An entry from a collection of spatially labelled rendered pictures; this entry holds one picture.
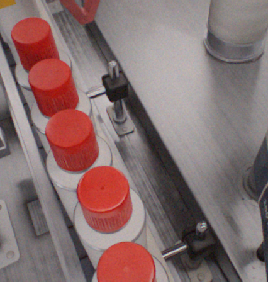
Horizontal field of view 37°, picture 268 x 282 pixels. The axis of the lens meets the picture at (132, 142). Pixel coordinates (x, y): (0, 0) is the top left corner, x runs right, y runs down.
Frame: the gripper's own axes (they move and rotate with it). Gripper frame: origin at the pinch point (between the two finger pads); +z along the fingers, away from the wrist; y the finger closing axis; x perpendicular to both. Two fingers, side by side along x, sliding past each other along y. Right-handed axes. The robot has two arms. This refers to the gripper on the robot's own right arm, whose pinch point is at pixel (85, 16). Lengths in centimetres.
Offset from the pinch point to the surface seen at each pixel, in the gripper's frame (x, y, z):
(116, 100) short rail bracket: -1.4, -2.8, 12.2
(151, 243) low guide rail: 2.6, -22.5, 10.4
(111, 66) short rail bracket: -1.6, -1.8, 6.9
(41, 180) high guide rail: 10.4, -14.0, 5.5
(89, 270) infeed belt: 9.3, -21.4, 13.8
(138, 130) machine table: -3.5, -4.1, 18.7
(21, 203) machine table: 14.7, -8.2, 18.6
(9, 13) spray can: 7.4, 6.2, 1.5
